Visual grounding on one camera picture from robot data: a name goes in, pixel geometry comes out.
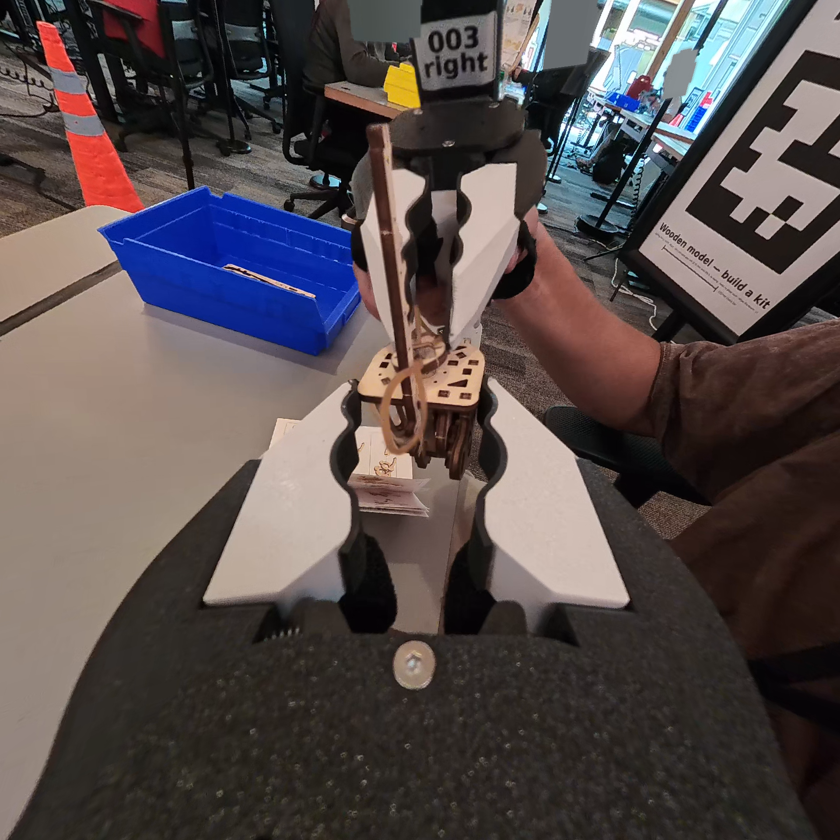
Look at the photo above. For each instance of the long notched wooden strip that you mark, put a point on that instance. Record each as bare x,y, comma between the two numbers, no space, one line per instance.
390,229

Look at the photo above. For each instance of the black pole stand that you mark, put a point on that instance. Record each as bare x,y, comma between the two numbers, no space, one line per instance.
597,226

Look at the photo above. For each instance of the person's right forearm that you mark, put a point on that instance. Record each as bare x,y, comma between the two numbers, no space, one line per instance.
590,341

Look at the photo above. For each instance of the wooden table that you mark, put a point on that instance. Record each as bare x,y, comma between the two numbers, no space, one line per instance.
358,95

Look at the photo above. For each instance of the instruction booklet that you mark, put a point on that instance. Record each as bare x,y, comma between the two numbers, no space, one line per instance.
387,495

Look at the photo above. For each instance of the orange traffic cone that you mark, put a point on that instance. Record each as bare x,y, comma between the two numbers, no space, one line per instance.
85,144

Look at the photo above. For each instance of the yellow plastic bin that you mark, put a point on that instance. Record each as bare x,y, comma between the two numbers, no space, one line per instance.
400,85

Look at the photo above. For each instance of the laser-cut wooden part sheet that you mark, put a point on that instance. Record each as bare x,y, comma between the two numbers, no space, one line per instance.
275,283

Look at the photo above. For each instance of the blue plastic bin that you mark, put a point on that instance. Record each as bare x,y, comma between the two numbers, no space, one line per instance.
197,289

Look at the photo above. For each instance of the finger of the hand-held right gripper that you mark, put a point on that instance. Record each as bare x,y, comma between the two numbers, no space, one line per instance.
489,236
377,262

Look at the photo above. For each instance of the tan rubber band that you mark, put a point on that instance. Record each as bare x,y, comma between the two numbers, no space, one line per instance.
387,420

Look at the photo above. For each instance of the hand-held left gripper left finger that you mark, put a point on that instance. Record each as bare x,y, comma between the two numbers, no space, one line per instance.
282,525

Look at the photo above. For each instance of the black office chair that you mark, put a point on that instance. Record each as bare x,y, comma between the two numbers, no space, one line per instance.
315,151
243,46

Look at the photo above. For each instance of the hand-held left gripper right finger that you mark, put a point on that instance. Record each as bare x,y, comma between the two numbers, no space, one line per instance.
551,525

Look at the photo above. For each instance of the person's brown shirt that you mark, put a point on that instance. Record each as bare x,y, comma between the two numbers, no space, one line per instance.
754,426

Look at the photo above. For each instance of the black chair armrest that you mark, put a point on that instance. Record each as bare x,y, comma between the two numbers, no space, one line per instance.
623,453

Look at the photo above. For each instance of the wooden gear model assembly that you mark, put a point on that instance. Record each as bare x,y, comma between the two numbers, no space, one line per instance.
453,387

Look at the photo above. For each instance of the black framed tag sign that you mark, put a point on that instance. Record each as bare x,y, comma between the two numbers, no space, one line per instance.
754,164

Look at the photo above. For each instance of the person's right hand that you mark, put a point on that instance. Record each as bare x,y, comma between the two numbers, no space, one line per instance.
369,298

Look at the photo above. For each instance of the red backed office chair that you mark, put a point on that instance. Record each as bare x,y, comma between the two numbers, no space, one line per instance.
131,26

